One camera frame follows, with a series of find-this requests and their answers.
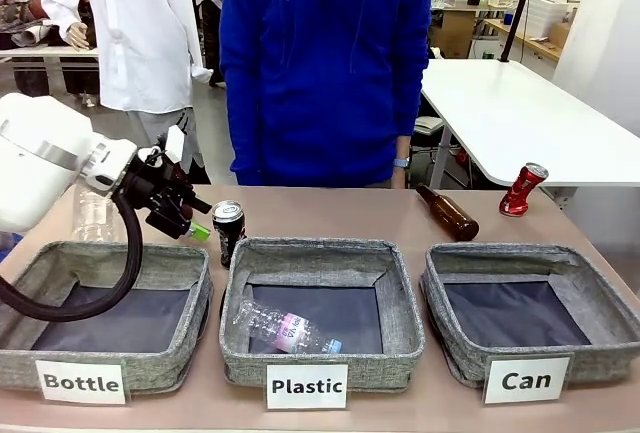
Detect white Plastic label card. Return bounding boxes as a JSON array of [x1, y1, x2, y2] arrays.
[[265, 363, 350, 411]]

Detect white background table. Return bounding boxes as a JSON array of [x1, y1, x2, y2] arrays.
[[0, 45, 101, 73]]

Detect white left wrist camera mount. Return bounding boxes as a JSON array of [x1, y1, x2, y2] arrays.
[[162, 125, 188, 164]]

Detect brown cardboard box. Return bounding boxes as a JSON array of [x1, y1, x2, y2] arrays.
[[430, 7, 476, 59]]

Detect pile of clothes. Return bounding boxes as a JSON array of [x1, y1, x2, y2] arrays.
[[0, 0, 51, 48]]

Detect grey mannequin shorts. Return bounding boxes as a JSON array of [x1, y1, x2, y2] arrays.
[[124, 107, 201, 157]]

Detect clear bottle with pink label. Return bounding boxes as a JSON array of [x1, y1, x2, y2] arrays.
[[230, 297, 346, 355]]

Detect grey fabric basket labelled Bottle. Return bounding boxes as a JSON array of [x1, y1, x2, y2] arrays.
[[0, 240, 214, 395]]

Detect white Bottle label card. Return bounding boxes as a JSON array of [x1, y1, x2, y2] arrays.
[[34, 359, 127, 406]]

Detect person in blue hoodie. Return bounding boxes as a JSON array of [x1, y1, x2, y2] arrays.
[[218, 0, 434, 189]]

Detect large clear plastic bottle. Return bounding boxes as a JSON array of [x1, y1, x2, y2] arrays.
[[72, 182, 126, 244]]

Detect brown glass beer bottle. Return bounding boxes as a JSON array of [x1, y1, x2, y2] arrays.
[[415, 182, 480, 243]]

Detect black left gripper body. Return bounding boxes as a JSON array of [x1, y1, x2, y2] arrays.
[[115, 146, 196, 228]]

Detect wooden workbench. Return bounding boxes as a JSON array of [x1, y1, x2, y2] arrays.
[[482, 17, 564, 62]]

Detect black crushed drink can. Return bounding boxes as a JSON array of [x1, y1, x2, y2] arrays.
[[211, 199, 247, 270]]

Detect white plastic crates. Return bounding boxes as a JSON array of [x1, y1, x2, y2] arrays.
[[527, 0, 576, 29]]

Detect black corrugated cable hose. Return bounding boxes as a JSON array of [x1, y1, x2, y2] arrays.
[[0, 191, 144, 323]]

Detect grey fabric basket labelled Can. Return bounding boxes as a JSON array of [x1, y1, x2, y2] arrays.
[[421, 242, 640, 389]]

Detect person in white shirt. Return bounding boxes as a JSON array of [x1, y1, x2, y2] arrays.
[[38, 0, 214, 113]]

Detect red crushed drink can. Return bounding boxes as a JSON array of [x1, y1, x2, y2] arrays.
[[498, 162, 550, 218]]

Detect beige mannequin hand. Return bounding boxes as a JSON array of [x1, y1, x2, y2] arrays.
[[67, 22, 92, 52]]

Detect large white table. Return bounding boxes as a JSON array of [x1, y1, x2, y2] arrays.
[[419, 57, 640, 189]]

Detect grey fabric basket labelled Plastic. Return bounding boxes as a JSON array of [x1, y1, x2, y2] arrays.
[[218, 236, 427, 396]]

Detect white Can label card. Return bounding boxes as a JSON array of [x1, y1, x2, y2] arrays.
[[481, 354, 573, 406]]

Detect black mannequin legs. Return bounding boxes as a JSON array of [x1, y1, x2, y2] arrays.
[[185, 151, 212, 185]]

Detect black tripod pole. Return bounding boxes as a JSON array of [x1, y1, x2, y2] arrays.
[[499, 0, 541, 63]]

